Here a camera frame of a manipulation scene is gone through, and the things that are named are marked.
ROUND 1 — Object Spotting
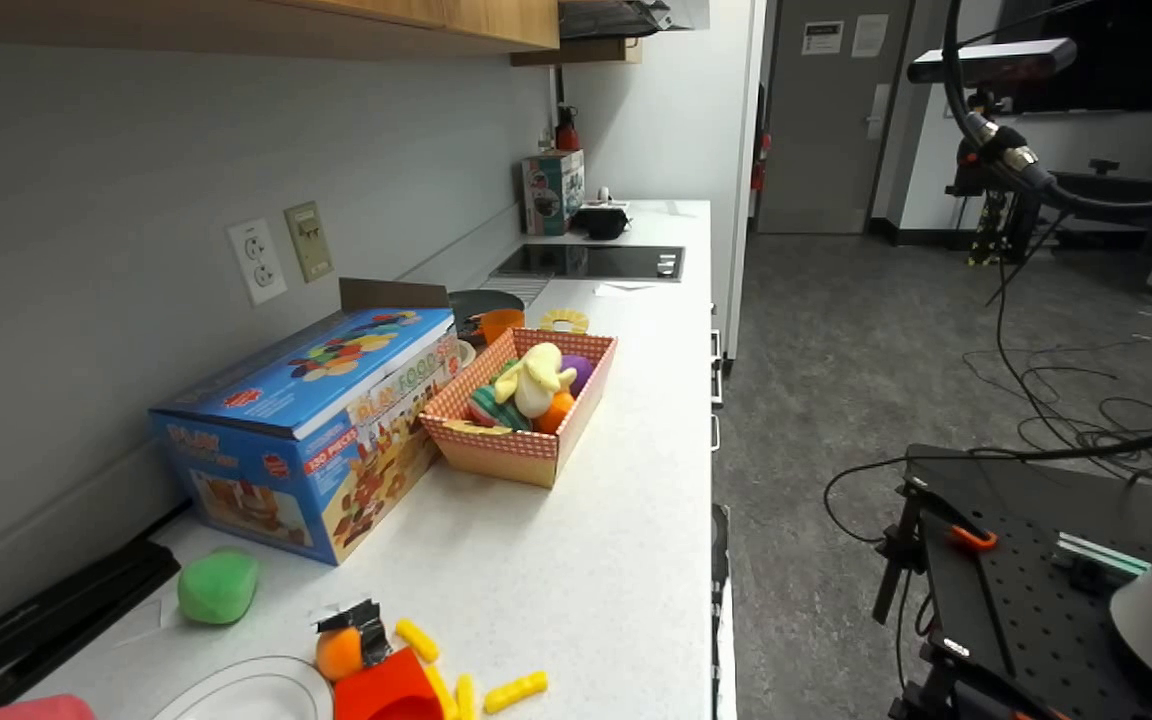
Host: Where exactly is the orange plastic cup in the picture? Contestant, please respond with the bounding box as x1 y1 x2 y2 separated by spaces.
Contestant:
471 307 528 351

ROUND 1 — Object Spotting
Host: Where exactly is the wooden wall cabinet frame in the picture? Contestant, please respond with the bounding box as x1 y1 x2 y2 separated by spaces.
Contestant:
0 0 563 59

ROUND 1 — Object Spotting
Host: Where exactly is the grey door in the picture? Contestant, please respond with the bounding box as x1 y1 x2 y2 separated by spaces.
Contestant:
751 0 926 239

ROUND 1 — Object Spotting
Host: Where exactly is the black toy piece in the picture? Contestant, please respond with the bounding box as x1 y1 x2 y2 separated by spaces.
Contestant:
313 596 397 658

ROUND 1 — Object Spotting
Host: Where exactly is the dark grey round plate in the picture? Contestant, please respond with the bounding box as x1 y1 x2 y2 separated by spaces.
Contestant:
449 288 528 320

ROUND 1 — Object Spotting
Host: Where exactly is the black glass cooktop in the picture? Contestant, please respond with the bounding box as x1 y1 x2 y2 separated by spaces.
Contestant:
489 239 687 285

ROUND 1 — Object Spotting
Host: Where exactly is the red toy fries box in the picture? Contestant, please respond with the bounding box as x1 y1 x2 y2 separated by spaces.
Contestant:
330 645 456 720

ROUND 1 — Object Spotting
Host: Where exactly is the stainless range hood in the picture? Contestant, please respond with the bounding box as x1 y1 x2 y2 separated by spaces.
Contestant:
555 0 714 44

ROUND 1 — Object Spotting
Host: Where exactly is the pale yellow toy corn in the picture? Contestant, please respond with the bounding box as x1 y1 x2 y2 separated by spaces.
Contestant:
510 340 576 425

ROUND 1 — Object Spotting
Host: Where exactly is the yellow toy fry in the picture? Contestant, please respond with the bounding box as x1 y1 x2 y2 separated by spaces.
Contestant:
480 667 555 714
449 673 482 720
392 615 449 667

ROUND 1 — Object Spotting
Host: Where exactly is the yellow toy slice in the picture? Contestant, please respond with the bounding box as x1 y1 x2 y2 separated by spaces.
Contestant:
537 307 595 335

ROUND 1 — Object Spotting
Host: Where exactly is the black flat device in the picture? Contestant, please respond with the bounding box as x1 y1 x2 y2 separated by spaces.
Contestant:
0 534 185 713

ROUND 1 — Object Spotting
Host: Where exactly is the teal cardboard box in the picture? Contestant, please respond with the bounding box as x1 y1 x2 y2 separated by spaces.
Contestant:
516 149 590 239

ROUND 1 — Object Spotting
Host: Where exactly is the black camera stand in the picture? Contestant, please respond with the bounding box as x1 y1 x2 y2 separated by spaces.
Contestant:
948 80 1052 272

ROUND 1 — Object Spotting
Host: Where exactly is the green toy vegetable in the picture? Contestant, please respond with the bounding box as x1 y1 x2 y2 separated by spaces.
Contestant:
468 384 533 431

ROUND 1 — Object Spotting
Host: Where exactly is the black perforated table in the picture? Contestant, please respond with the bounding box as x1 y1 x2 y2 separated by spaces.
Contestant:
894 443 1152 720

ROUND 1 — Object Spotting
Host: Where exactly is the black stereo camera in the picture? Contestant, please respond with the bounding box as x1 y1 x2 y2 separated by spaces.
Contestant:
904 33 1082 93

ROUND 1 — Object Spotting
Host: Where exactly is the small clear plate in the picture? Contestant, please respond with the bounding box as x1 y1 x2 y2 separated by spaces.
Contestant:
153 653 337 720

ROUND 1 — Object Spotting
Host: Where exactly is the teal bar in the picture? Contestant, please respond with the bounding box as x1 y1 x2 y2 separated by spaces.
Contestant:
1052 528 1152 581

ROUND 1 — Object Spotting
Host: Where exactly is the purple toy vegetable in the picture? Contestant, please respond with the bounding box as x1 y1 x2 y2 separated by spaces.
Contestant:
561 351 599 397

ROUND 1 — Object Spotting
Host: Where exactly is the black bowl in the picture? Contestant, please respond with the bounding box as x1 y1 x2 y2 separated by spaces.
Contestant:
568 200 634 243

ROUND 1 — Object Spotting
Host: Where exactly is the orange toy fruit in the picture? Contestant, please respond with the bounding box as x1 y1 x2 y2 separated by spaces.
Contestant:
533 388 576 434

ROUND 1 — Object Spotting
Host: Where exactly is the green toy sponge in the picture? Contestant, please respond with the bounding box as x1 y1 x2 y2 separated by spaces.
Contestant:
175 547 262 631

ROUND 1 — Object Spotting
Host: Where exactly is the red checkered cardboard basket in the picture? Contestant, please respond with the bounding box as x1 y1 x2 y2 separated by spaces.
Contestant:
414 325 618 491

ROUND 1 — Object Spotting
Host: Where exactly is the white wall outlet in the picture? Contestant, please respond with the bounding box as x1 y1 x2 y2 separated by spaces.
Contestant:
225 217 292 307

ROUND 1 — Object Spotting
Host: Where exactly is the blue toy food box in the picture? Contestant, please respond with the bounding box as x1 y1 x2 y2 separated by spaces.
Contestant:
149 304 462 569

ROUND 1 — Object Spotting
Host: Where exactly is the white paper sign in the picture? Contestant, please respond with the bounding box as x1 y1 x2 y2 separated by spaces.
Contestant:
796 15 849 59
849 10 894 63

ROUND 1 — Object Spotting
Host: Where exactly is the black clamp mount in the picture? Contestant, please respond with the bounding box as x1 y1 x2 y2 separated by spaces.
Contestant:
866 474 959 631

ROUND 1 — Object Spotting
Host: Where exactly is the orange toy ball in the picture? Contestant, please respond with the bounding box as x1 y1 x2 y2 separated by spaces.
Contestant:
313 625 369 683

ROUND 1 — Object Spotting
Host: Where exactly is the orange clamp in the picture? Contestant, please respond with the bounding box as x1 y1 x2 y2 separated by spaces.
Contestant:
944 520 1004 558

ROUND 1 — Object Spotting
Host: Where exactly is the beige wall switch plate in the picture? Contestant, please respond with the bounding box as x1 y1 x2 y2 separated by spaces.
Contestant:
281 194 338 285

